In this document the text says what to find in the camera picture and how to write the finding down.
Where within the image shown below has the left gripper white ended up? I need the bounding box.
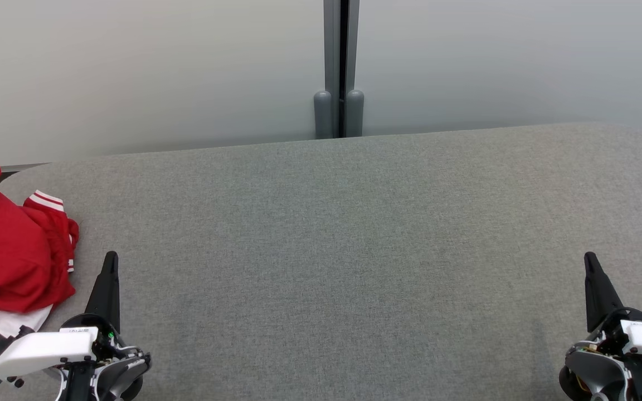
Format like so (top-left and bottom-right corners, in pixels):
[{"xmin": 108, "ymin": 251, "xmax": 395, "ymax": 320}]
[{"xmin": 0, "ymin": 251, "xmax": 128, "ymax": 380}]

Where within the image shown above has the red white sports shirt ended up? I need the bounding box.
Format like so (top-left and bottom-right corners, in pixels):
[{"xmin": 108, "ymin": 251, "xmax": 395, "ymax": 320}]
[{"xmin": 0, "ymin": 190, "xmax": 80, "ymax": 360}]

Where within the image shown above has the grey cylindrical post bumper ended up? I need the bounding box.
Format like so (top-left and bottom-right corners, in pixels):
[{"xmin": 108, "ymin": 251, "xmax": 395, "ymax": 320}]
[
  {"xmin": 314, "ymin": 90, "xmax": 333, "ymax": 139},
  {"xmin": 346, "ymin": 89, "xmax": 364, "ymax": 138}
]

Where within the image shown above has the grey partition frame post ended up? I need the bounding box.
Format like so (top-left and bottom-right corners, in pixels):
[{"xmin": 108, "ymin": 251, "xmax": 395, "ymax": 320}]
[{"xmin": 324, "ymin": 0, "xmax": 361, "ymax": 139}]

